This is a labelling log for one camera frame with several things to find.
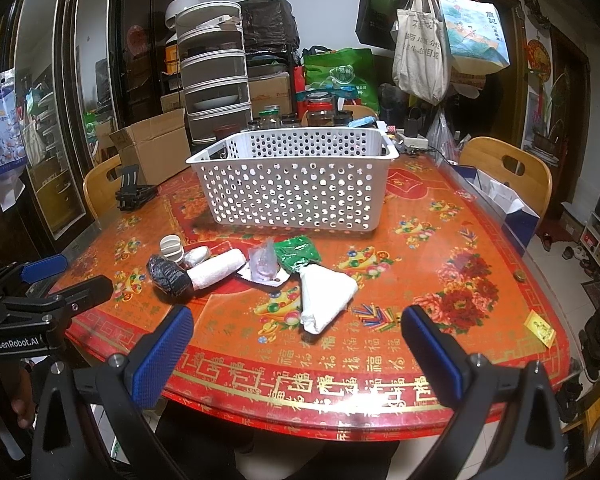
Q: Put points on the orange red floral tablecloth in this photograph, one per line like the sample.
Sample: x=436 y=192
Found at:
x=249 y=360

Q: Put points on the small yellow card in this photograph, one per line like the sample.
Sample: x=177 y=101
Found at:
x=540 y=328

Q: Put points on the blue white open box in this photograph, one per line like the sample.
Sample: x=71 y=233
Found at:
x=514 y=217

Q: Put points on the dark mirrored wardrobe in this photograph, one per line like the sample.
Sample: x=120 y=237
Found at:
x=78 y=65

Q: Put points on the white towel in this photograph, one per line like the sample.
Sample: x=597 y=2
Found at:
x=215 y=269

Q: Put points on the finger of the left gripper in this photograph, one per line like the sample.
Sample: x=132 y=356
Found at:
x=18 y=277
x=72 y=300

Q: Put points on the blue illustrated paper bag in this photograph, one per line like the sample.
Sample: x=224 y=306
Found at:
x=476 y=38

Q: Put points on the white cloth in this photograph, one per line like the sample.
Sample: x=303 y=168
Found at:
x=324 y=294

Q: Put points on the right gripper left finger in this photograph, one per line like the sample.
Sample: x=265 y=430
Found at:
x=67 y=443

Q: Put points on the beige canvas tote bag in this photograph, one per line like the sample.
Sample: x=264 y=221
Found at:
x=422 y=59

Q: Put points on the green shopping bag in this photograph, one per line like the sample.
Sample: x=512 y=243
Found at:
x=348 y=67

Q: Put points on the small white ball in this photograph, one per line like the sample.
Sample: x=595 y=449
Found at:
x=196 y=256

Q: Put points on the cardboard box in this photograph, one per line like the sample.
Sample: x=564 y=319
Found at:
x=157 y=145

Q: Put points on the green foil packet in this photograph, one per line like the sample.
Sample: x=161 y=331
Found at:
x=296 y=252

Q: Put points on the blue white hanging packet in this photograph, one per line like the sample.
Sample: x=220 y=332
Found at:
x=13 y=155

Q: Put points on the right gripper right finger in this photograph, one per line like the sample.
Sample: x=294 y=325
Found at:
x=527 y=443

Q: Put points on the person's left hand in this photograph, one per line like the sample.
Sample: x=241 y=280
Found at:
x=20 y=387

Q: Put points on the left wooden chair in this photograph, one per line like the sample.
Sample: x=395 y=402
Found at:
x=100 y=186

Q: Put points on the white perforated plastic basket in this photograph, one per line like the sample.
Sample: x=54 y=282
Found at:
x=322 y=178

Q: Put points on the black soft bundle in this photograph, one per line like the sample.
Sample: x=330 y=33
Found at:
x=168 y=276

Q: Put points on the white ribbed plastic wheel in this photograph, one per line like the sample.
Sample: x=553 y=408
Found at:
x=171 y=248

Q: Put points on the right wooden chair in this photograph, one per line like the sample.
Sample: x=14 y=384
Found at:
x=526 y=174

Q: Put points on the white stacked drawer tower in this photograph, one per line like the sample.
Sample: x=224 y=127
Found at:
x=210 y=45

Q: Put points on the red lidded glass jar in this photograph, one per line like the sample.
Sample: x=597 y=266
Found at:
x=320 y=109

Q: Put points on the wooden chair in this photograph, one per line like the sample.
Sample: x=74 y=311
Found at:
x=526 y=174
x=100 y=186

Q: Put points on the black garbage bag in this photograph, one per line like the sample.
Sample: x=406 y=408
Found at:
x=269 y=25

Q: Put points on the clear plastic sachet packet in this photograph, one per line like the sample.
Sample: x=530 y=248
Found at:
x=262 y=266

